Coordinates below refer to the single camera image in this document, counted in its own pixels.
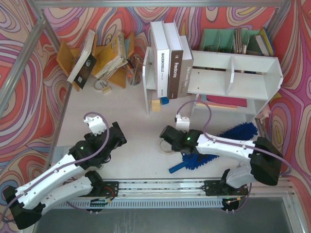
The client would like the beige tape roll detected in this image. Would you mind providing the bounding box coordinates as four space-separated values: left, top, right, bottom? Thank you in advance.
159 140 174 154

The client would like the blue microfiber duster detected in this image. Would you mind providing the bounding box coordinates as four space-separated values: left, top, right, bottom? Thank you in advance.
169 122 258 173

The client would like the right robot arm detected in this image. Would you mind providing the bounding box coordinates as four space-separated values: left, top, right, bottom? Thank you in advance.
160 126 283 196

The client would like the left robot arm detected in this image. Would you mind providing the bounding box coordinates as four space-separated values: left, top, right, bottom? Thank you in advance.
3 122 127 230

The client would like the white bookshelf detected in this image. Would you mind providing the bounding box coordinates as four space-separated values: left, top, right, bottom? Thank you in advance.
142 46 284 122

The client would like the wooden block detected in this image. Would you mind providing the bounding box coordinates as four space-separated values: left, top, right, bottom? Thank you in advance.
151 100 161 112

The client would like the blue cube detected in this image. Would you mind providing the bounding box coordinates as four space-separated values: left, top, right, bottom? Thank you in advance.
160 97 169 105

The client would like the taupe Lonely Ones book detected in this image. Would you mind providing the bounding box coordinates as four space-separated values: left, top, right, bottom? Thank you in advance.
178 35 193 98

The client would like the pink folder stack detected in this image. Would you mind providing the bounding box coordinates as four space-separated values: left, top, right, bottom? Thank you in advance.
198 95 247 109

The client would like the clear pencil cup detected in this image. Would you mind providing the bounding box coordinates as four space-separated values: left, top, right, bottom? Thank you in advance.
126 55 141 86

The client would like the brown Fredonia book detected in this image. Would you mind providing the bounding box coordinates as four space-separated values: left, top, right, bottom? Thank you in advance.
164 22 184 100

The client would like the white black leaning book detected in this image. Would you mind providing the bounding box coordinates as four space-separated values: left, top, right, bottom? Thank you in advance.
67 30 96 89

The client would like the stack of worn books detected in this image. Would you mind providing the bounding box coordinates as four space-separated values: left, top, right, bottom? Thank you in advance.
94 31 126 80

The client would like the pink toy figure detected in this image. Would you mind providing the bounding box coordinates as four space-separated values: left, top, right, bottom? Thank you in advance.
256 104 271 123

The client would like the yellow wooden zigzag shelf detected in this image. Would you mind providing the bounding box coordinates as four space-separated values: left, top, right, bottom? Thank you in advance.
56 32 135 91

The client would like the white Mademoiselle book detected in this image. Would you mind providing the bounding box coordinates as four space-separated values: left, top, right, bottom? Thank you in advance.
150 21 170 98

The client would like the green file organizer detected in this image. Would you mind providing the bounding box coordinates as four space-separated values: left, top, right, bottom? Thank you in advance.
199 29 263 56

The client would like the blue yellow book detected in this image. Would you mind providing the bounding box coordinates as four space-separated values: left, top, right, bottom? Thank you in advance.
255 28 275 56

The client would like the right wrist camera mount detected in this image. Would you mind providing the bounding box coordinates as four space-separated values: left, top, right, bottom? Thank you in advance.
175 114 190 132

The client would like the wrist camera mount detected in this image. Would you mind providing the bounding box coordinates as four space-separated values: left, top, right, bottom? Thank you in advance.
84 116 107 136
175 114 190 132

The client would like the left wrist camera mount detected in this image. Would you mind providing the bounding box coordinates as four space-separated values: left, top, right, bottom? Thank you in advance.
84 116 107 136

